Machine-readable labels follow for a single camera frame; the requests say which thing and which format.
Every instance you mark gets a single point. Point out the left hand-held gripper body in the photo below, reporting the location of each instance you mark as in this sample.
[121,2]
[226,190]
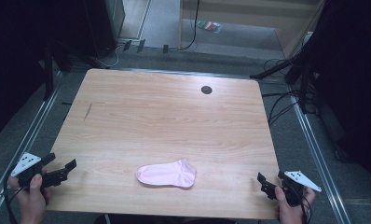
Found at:
[26,163]

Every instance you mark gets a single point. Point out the dark cabinet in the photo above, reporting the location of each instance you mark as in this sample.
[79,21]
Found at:
[103,25]

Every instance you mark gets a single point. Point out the wooden shelf unit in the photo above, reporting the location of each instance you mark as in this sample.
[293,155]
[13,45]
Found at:
[236,12]

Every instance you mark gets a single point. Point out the black table grommet hole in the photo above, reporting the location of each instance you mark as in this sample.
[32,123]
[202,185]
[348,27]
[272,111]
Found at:
[206,90]

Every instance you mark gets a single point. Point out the person's right hand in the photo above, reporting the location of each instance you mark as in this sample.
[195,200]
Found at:
[292,214]

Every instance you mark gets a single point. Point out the colourful striped packet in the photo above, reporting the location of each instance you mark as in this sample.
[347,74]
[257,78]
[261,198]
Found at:
[209,26]

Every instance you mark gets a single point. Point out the metal floor rail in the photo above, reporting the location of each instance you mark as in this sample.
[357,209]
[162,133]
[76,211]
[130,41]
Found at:
[317,155]
[22,146]

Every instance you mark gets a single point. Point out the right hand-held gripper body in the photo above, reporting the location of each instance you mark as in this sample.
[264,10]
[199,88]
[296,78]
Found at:
[295,186]

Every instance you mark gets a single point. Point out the person's left hand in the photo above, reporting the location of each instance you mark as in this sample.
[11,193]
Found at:
[31,205]

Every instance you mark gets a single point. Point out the pink ankle sock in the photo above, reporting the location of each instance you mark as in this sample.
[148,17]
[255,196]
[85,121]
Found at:
[168,174]

